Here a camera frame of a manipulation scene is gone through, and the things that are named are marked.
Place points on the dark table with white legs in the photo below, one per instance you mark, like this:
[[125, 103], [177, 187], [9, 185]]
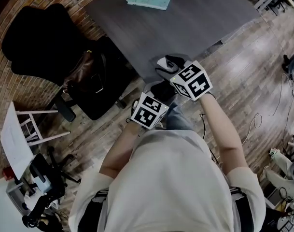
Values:
[[185, 20]]

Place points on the person's left forearm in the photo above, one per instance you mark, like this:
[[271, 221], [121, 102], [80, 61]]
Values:
[[122, 151]]

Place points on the black office chair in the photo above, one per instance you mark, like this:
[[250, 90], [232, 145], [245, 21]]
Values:
[[40, 37]]

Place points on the small white table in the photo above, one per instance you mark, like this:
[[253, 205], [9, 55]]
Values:
[[15, 141]]

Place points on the person's jeans leg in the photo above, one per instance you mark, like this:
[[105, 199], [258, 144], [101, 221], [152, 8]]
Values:
[[179, 118]]

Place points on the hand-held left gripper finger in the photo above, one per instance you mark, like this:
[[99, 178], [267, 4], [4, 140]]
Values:
[[163, 92]]

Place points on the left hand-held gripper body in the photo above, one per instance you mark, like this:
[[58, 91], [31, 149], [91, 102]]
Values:
[[149, 112]]

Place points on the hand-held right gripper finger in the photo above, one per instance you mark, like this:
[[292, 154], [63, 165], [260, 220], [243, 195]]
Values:
[[175, 57], [166, 66]]

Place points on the person's right forearm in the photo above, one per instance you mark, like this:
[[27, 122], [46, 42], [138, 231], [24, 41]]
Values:
[[224, 134]]

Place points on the person's cream shirt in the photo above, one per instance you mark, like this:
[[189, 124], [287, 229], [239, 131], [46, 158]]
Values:
[[171, 182]]

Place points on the black swivel chair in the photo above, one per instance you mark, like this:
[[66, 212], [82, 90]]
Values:
[[47, 185]]

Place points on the red box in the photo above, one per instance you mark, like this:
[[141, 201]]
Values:
[[9, 173]]

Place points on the brown leather bag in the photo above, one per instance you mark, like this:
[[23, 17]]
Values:
[[84, 74]]

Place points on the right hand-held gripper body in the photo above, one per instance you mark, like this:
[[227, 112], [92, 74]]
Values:
[[192, 81]]

